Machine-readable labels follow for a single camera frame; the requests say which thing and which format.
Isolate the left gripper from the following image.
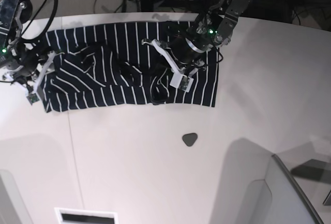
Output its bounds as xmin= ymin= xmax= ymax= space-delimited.
xmin=141 ymin=27 xmax=233 ymax=92

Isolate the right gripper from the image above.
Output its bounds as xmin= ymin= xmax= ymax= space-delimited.
xmin=1 ymin=45 xmax=57 ymax=104

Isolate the navy white striped t-shirt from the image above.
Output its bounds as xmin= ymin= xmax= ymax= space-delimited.
xmin=41 ymin=22 xmax=219 ymax=112

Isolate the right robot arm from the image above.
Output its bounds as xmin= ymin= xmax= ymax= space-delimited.
xmin=1 ymin=0 xmax=58 ymax=104

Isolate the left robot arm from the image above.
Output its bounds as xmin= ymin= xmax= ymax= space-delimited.
xmin=142 ymin=0 xmax=252 ymax=92

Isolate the dark triangular table mark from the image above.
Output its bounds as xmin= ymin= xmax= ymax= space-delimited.
xmin=182 ymin=132 xmax=198 ymax=147

